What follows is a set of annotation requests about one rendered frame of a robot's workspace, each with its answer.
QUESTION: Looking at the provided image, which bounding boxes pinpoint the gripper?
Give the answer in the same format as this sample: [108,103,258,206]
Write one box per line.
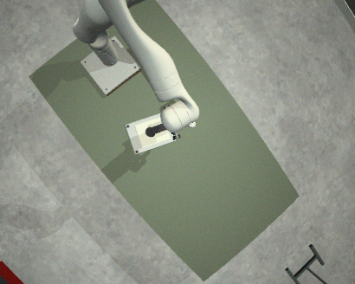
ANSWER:
[171,132,181,139]

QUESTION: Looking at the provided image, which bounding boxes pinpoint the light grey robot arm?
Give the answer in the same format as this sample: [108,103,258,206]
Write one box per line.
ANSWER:
[73,0,199,132]

